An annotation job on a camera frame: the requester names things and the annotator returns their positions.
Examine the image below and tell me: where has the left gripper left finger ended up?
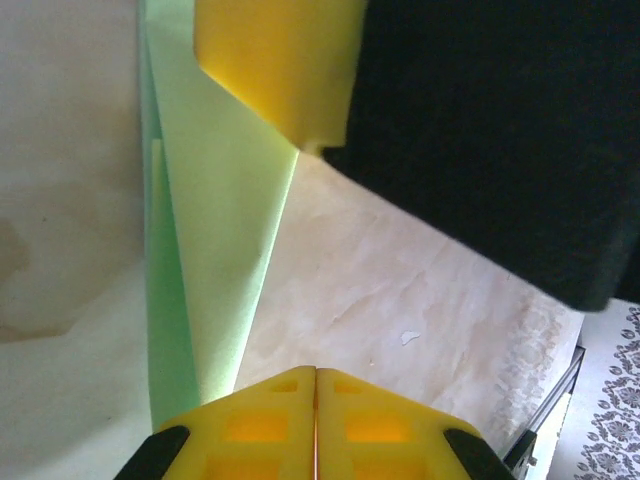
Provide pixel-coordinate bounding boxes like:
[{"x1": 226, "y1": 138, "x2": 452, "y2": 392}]
[{"x1": 114, "y1": 365, "x2": 317, "y2": 480}]

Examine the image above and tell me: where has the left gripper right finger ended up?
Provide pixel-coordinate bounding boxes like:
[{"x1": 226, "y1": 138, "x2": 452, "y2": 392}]
[{"x1": 316, "y1": 367, "x2": 516, "y2": 480}]

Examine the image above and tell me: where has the green paper sheet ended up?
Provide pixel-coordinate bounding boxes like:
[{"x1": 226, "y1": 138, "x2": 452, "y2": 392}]
[{"x1": 137, "y1": 0, "x2": 301, "y2": 436}]

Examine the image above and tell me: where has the aluminium side rail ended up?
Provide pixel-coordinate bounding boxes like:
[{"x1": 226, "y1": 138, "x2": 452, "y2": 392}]
[{"x1": 502, "y1": 342, "x2": 590, "y2": 471}]

